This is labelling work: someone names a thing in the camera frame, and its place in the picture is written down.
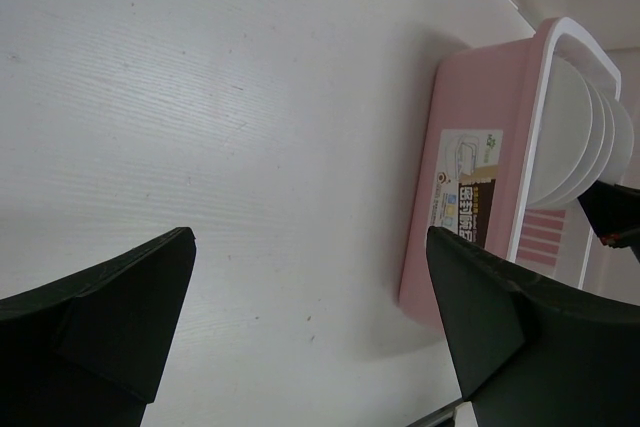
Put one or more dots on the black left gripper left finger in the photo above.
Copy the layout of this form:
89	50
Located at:
90	348

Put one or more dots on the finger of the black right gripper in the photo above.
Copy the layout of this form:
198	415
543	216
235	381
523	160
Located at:
613	212

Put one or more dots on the white pink dish rack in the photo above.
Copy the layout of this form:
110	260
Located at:
479	152

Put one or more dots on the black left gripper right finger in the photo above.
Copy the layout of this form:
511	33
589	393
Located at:
528	350

